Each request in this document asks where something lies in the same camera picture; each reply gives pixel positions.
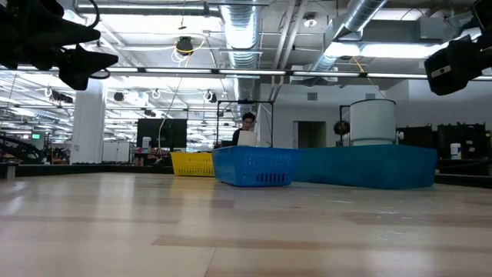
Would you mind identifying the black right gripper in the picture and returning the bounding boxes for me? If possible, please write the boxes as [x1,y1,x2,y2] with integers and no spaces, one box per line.
[424,0,492,97]

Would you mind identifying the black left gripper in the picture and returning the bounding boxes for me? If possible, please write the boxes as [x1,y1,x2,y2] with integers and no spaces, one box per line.
[0,0,119,92]

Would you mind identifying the teal plastic bin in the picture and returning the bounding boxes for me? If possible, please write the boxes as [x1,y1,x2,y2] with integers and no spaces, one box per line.
[290,144,439,191]

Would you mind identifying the white building column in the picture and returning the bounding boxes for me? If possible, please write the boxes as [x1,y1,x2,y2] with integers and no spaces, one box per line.
[70,78,107,165]

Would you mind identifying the black storage crates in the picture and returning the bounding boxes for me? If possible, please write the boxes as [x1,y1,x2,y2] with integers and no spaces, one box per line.
[397,122,492,176]

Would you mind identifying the clear cylindrical container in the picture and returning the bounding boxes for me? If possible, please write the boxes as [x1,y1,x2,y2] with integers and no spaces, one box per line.
[348,98,397,146]

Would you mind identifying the black hanging ceiling device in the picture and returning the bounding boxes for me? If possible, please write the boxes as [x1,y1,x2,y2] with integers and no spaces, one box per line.
[175,35,194,57]

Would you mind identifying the white cabinets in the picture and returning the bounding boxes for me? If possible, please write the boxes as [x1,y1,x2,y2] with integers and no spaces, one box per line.
[101,141,131,163]

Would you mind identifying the black monitor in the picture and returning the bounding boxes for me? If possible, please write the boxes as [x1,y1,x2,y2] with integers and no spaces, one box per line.
[136,118,188,152]

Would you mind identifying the person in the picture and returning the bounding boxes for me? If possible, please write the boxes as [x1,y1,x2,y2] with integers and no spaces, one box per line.
[231,112,258,147]
[333,119,351,137]

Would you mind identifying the yellow plastic basket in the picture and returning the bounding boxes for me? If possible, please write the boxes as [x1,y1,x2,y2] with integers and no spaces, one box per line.
[169,151,217,178]

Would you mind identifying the long ceiling light strip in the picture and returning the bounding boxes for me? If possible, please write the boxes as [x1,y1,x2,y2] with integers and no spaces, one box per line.
[0,65,492,81]

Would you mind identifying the blue plastic basket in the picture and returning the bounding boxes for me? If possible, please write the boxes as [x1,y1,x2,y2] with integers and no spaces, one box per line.
[211,145,301,189]

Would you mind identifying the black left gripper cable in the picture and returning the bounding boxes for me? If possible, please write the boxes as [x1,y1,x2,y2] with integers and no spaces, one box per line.
[86,0,112,81]

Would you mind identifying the silver vertical air duct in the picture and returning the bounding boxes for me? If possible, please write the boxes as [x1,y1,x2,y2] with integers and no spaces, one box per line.
[219,0,263,132]

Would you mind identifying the black metal frame stand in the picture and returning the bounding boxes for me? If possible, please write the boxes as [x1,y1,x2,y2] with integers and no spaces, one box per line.
[216,99,274,148]

